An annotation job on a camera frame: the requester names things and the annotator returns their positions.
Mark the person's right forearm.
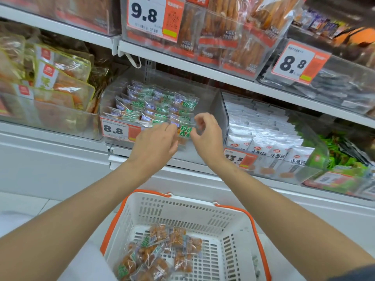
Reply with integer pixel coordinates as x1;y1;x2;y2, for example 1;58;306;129
204;157;375;281

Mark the white plastic shelf clip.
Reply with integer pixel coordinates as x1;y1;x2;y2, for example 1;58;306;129
125;52;143;69

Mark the clear bin of red packets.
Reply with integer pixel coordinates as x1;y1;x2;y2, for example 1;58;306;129
0;0;121;37

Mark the white metal shelf board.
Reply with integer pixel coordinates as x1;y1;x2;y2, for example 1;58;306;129
0;4;121;56
118;40;375;130

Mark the stack of brown stick packets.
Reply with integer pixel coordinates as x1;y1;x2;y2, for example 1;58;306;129
168;0;304;79

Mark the pile of orange snack pouches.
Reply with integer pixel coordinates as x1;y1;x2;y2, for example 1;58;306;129
117;223;203;281

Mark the person's dark sleeve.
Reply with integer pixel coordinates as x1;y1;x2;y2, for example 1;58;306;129
328;264;375;281

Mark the stack of grey packets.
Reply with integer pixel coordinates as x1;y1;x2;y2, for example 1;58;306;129
264;67;375;114

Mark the person's right hand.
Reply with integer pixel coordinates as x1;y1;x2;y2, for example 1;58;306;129
190;112;227;171

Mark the white basket with orange handles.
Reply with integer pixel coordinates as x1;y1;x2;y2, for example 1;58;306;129
100;189;272;281

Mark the clear plastic display bin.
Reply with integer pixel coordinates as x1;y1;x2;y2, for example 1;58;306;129
257;25;375;116
120;0;306;82
0;85;104;141
220;91;329;185
99;67;229;166

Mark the orange snack bag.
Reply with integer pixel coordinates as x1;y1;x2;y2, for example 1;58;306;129
333;26;375;48

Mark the person's left forearm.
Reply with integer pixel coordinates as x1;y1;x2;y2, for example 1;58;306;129
0;159;160;281

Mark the white shelf base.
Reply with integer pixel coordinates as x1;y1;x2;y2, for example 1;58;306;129
0;122;375;243

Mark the stack of yellow-edged packets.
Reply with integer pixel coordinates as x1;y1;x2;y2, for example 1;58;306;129
0;33;96;112

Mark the person's left hand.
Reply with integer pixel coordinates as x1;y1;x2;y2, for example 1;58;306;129
128;122;180;171

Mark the large white orange price tag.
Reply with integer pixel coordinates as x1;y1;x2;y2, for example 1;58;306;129
271;39;332;86
126;0;186;43

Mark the row of white packets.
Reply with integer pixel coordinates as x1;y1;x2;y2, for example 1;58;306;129
225;100;316;176

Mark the row of purple wrapped sweets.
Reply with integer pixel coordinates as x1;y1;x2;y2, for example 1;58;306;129
293;8;350;39

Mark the clear green-label snack packet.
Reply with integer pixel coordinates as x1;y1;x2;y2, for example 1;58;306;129
169;113;196;150

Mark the heap of bright green packets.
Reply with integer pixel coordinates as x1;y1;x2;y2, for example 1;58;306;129
303;134;375;190

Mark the row of green-label packets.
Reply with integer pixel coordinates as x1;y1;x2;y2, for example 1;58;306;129
103;80;200;129

